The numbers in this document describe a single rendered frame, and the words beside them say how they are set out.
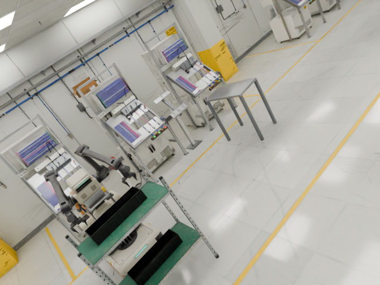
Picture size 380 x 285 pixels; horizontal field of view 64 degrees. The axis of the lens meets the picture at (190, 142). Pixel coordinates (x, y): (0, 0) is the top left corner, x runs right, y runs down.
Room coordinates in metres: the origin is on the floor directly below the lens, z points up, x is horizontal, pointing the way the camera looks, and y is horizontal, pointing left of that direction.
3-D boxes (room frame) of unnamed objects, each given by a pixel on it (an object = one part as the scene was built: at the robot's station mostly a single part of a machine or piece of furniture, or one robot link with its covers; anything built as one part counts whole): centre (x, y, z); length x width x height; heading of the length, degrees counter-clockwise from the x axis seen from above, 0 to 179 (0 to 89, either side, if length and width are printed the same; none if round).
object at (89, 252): (2.41, 0.86, 0.55); 0.91 x 0.46 x 1.10; 116
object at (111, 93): (5.23, 0.65, 1.52); 0.51 x 0.13 x 0.27; 116
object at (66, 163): (4.53, 1.97, 0.66); 1.01 x 0.73 x 1.31; 26
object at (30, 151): (4.71, 2.08, 0.95); 1.35 x 0.82 x 1.90; 26
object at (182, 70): (5.79, -0.64, 0.65); 1.01 x 0.73 x 1.29; 26
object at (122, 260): (3.12, 1.25, 0.16); 0.67 x 0.64 x 0.25; 27
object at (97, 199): (2.86, 1.12, 0.99); 0.28 x 0.16 x 0.22; 117
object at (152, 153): (5.32, 0.76, 0.31); 0.70 x 0.65 x 0.62; 116
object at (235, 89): (4.31, -0.92, 0.40); 0.70 x 0.45 x 0.80; 33
